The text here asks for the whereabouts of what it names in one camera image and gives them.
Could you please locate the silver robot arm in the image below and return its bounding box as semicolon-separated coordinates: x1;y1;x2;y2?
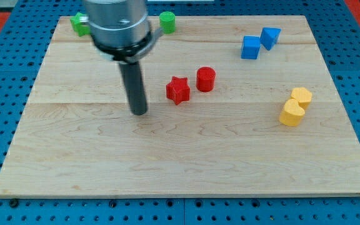
81;0;163;116

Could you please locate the blue cube block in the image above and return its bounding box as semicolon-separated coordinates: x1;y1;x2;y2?
241;36;261;59

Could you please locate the red star block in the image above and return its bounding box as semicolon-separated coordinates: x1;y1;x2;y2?
166;76;191;105

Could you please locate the green cylinder block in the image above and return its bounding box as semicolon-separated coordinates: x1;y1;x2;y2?
159;11;176;34

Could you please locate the green star block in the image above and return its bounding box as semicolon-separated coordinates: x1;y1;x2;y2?
70;12;91;37

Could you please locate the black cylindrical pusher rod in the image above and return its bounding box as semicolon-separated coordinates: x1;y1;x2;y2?
119;62;148;116

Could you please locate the red cylinder block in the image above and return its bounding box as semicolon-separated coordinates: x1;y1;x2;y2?
196;66;216;92

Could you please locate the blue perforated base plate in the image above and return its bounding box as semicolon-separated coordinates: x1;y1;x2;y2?
0;0;360;224

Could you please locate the blue triangular prism block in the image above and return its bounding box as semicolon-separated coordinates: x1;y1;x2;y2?
260;27;281;51

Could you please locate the wooden board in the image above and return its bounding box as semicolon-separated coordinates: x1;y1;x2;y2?
0;16;360;199

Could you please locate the yellow hexagon block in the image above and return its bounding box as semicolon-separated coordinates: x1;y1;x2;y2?
291;87;313;110

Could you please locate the yellow heart block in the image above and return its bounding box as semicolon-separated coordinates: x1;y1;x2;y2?
279;98;305;127

